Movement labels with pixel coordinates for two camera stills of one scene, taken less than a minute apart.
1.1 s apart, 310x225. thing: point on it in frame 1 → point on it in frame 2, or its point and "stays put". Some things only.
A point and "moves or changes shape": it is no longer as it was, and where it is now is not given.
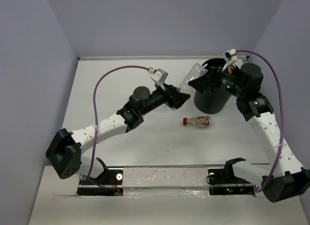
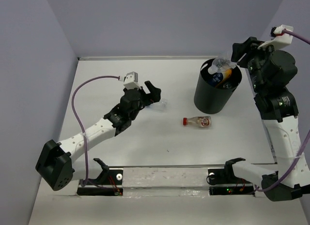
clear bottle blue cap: (197, 70) moves or changes shape
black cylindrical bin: (214, 102) stays put
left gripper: (178, 99) → (155, 96)
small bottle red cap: (201, 121) stays put
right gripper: (211, 79) → (250, 46)
